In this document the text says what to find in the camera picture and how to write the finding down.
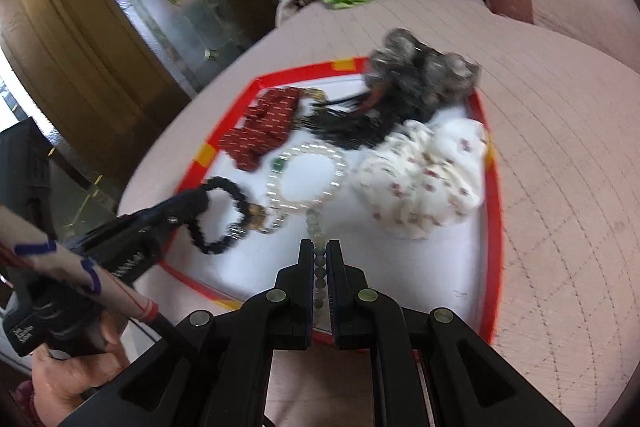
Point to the person's left hand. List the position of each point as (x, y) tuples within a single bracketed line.
[(60, 382)]

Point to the grey furry scrunchie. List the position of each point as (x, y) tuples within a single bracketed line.
[(440, 72)]

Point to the white floral scrunchie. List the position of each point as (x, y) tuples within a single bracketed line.
[(415, 187)]

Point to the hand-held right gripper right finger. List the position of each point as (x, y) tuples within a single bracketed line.
[(334, 267)]

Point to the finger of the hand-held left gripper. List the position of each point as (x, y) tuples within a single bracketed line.
[(165, 214)]

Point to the red tray with white inside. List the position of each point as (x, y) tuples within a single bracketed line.
[(400, 267)]

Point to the red polka dot scrunchie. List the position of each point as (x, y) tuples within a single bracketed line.
[(260, 132)]

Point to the wooden door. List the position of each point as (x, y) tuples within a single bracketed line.
[(75, 57)]

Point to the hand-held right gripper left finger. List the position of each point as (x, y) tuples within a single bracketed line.
[(305, 267)]

